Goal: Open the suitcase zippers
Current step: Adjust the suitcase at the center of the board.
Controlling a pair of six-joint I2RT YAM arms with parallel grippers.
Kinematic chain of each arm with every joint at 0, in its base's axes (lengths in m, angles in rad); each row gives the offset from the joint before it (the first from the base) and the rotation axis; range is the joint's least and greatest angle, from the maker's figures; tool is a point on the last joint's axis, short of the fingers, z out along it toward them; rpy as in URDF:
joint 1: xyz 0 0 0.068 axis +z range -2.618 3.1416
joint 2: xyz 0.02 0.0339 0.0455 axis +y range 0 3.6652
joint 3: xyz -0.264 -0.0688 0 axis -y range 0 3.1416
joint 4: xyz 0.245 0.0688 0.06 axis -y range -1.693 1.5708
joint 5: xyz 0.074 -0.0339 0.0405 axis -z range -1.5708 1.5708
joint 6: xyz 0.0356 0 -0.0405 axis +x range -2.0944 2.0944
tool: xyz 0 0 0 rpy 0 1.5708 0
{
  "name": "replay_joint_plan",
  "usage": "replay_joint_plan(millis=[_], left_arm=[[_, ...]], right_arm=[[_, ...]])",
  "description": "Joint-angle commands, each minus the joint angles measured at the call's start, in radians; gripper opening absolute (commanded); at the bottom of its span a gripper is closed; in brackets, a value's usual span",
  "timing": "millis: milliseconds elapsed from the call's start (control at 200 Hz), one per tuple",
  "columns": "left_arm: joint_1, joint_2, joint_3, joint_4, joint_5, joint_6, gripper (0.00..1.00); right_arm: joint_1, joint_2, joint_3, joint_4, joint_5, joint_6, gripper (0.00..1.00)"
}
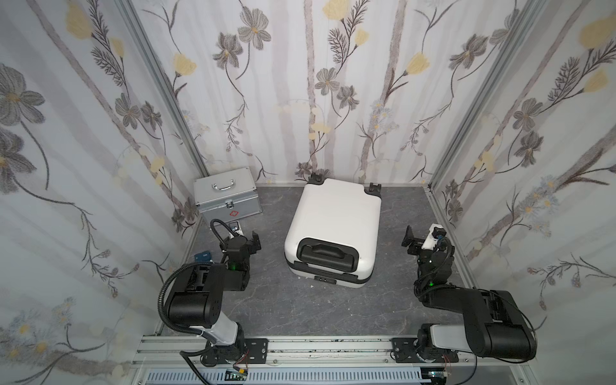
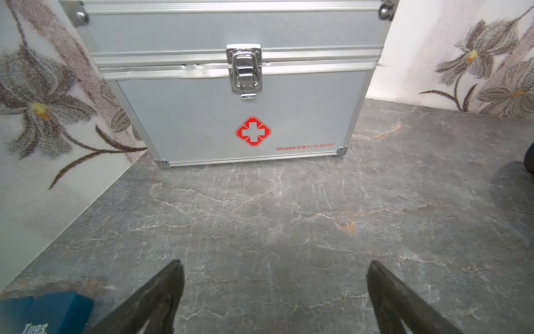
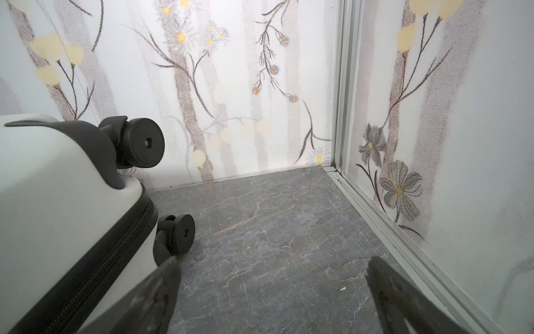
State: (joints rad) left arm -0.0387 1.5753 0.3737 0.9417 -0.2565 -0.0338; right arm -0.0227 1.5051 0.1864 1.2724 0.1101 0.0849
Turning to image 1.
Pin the silver aluminium first-aid case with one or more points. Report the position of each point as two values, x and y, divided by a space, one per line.
228 196

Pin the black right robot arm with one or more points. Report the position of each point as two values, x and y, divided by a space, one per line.
492 324

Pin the white slotted cable duct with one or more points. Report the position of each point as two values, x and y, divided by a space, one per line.
306 375

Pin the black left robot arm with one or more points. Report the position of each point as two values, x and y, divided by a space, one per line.
190 302

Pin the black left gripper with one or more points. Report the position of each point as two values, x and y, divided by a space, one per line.
248 245

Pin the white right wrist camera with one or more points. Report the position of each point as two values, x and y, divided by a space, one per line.
436 232

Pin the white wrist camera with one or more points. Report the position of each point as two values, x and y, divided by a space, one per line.
237 230
436 232

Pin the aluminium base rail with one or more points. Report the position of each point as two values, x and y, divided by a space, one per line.
157 360

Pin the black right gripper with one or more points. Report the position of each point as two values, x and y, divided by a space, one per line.
416 245

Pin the small blue box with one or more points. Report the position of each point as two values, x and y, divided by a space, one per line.
204 256

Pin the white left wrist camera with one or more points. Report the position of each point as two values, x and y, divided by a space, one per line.
237 230

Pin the white hard-shell suitcase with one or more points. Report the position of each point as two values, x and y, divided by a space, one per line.
334 233

